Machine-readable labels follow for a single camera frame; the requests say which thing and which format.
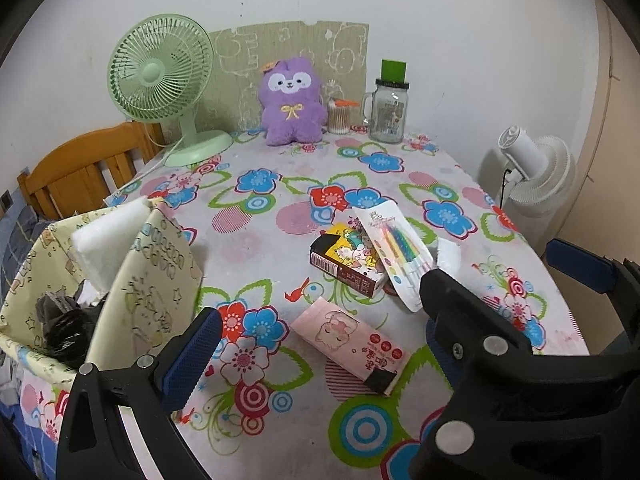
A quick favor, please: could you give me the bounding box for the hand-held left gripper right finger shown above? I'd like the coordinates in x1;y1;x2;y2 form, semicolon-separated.
425;317;463;406

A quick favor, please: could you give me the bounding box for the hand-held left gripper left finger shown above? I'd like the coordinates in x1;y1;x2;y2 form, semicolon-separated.
55;307;222;480

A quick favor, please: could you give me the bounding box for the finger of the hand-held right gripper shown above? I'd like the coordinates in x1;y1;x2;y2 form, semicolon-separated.
546;239;640;353
407;269;640;480

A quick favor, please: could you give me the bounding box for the small white packet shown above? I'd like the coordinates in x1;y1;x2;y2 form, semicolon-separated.
436;237;462;281

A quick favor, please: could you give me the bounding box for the yellow fabric storage box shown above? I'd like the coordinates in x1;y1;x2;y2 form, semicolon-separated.
0;199;205;401

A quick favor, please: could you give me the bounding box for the pink tissue pack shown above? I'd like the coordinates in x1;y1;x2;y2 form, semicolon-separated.
290;296;412;397

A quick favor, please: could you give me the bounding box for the pack of coloured pens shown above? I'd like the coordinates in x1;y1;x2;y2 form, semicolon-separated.
350;202;436;315

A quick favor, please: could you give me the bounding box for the black plastic bag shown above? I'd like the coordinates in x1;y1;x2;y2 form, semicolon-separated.
35;290;108;371

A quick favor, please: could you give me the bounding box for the cartoon printed card box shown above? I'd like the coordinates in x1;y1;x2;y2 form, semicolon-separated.
309;222;388;297

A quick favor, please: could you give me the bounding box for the white standing fan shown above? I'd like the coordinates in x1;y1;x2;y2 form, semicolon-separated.
477;125;577;251

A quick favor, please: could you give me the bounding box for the floral tablecloth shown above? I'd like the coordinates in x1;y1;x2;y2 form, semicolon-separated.
20;127;591;480

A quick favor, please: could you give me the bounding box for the blue plaid pillow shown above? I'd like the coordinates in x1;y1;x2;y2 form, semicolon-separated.
0;205;51;286

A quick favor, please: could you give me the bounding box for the wooden bed headboard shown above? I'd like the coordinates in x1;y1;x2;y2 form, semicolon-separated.
17;121;166;221

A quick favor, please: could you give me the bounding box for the glass mug jar green lid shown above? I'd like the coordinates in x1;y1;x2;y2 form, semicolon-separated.
361;59;412;144

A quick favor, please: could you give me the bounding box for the purple plush toy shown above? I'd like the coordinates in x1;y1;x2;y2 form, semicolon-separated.
257;57;325;147

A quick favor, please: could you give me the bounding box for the green desk fan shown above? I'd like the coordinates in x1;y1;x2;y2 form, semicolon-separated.
109;15;234;167

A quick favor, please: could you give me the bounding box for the green patterned board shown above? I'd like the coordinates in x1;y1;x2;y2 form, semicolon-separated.
207;21;370;133

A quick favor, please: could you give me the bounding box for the white fan cable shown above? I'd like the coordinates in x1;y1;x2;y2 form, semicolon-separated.
107;140;186;196

